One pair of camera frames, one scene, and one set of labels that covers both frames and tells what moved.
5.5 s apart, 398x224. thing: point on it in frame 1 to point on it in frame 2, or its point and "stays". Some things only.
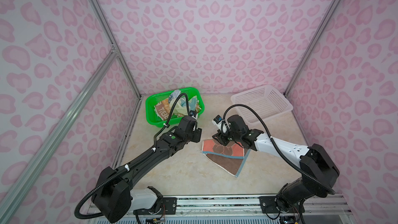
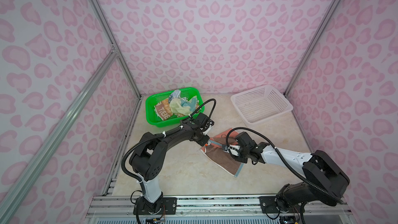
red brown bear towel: (231, 158) stays
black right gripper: (217, 136) to (236, 158)
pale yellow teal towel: (180, 107) stays
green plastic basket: (153, 117) stays
